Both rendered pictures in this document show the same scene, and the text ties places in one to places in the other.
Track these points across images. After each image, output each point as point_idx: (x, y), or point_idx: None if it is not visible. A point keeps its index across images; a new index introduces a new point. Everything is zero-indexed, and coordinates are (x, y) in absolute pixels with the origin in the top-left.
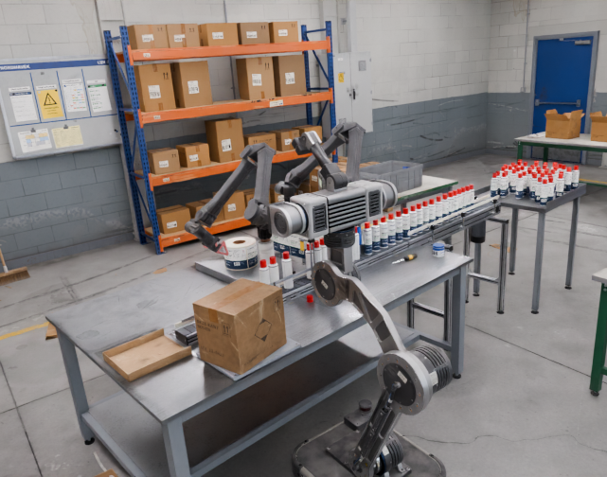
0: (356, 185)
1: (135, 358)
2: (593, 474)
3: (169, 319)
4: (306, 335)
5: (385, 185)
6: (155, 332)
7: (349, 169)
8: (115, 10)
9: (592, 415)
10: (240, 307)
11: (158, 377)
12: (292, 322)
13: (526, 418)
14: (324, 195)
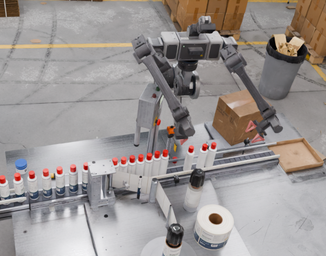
0: (176, 36)
1: (301, 157)
2: (48, 143)
3: (283, 190)
4: (196, 131)
5: (152, 38)
6: (292, 168)
7: (157, 56)
8: None
9: None
10: (247, 91)
11: (286, 137)
12: (198, 146)
13: None
14: (204, 33)
